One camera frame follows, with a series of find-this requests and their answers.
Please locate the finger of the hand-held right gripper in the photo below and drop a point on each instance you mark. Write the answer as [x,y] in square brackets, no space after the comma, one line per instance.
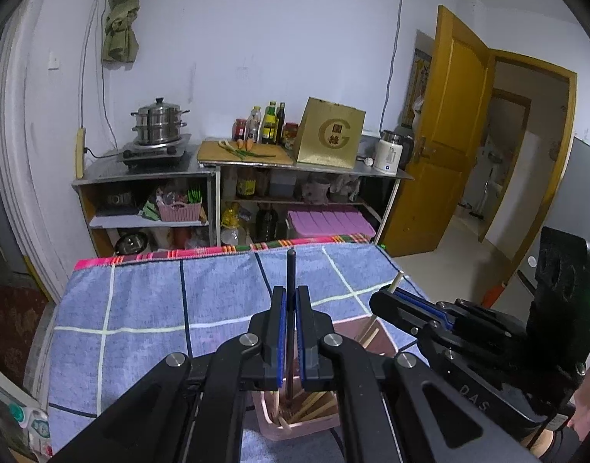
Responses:
[435,305]
[396,311]

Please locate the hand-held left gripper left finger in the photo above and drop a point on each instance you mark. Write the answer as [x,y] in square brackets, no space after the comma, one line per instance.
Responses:
[279,337]

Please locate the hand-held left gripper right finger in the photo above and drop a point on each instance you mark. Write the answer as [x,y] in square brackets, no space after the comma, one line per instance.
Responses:
[301,337]

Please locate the black chopstick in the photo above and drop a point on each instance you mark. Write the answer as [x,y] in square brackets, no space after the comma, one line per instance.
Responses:
[291,270]

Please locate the pink utensil holder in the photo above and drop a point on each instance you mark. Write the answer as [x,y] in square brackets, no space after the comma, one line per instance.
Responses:
[295,436]

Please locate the person's right hand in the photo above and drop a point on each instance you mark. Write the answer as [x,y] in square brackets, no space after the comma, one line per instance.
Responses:
[587,415]

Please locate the pink storage box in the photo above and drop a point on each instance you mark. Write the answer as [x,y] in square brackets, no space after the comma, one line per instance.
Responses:
[329,222]

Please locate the yellow oil bottle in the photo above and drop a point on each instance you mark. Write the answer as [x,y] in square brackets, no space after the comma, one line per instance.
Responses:
[231,224]

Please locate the blue plaid blanket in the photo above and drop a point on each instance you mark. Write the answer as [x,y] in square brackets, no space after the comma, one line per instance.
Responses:
[145,299]

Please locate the pink mug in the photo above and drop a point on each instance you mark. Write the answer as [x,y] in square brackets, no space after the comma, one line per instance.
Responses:
[316,190]

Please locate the grey plastic container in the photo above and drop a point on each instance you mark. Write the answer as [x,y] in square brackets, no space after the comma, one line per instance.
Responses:
[281,184]

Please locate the wide steel shelf table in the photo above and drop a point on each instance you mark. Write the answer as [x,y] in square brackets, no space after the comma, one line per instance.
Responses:
[333,169]

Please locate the white electric kettle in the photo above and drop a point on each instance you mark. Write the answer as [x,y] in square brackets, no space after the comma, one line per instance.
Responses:
[386,154]

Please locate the yellow wooden door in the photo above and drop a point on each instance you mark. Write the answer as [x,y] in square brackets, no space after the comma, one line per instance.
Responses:
[440,144]

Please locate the pink plastic basket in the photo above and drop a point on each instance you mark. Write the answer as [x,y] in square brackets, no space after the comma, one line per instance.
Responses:
[179,211]

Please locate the dark metal jug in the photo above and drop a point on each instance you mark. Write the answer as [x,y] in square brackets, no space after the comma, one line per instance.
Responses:
[407,140]

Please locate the steel bowl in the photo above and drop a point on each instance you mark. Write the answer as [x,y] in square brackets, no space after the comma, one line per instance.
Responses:
[131,243]

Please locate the green onion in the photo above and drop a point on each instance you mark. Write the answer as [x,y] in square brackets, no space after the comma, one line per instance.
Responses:
[251,153]

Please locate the gold cardboard box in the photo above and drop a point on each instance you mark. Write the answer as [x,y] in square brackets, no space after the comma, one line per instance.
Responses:
[329,132]

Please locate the wooden cutting board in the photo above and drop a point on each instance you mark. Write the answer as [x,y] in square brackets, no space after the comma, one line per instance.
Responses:
[213,154]

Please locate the carrots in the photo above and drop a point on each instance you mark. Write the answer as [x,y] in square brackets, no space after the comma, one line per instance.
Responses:
[246,144]

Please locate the red-lid jar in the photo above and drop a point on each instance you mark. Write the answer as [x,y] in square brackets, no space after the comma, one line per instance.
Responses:
[290,135]

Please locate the clear plastic bottle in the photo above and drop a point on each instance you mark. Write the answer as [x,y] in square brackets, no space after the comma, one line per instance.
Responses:
[253,128]

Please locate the red sauce jar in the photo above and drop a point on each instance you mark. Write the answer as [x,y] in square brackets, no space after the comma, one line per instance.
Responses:
[239,129]

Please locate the dark sauce bottle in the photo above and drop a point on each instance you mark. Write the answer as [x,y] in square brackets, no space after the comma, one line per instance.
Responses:
[281,125]

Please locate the green yellow-label bottle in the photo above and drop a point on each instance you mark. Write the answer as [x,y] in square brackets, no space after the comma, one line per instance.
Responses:
[269,125]

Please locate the steel stove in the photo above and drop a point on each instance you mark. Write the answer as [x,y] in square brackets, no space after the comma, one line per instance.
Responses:
[152,152]

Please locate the small steel shelf table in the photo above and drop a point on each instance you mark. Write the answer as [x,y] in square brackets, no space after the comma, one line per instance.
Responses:
[106,176]

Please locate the steel steamer pot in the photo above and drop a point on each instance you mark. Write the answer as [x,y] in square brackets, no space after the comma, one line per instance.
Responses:
[159,120]

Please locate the red patterned rug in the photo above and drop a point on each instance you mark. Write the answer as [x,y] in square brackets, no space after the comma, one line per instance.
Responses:
[15,333]

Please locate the beige power strip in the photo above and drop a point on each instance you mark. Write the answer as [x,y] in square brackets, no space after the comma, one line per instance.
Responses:
[80,154]

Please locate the green hanging cloth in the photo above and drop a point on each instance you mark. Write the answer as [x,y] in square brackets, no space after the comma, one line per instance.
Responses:
[121,19]

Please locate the yellow door frame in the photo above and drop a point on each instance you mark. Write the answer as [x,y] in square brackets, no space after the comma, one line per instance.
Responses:
[565,154]

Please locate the wall calendar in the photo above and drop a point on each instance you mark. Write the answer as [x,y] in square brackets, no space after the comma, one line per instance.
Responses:
[420,82]

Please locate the white wall switch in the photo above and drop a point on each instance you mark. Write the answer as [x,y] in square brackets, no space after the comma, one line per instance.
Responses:
[54,61]

